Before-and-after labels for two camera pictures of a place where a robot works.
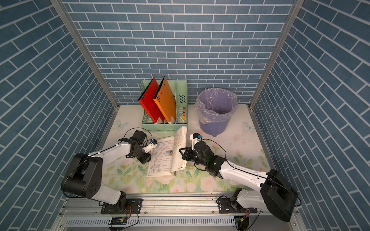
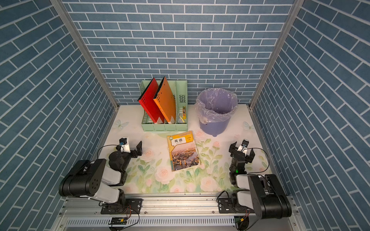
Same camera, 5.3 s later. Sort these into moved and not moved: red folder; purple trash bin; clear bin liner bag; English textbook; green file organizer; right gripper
Moved: English textbook; right gripper
Not moved: red folder; clear bin liner bag; purple trash bin; green file organizer
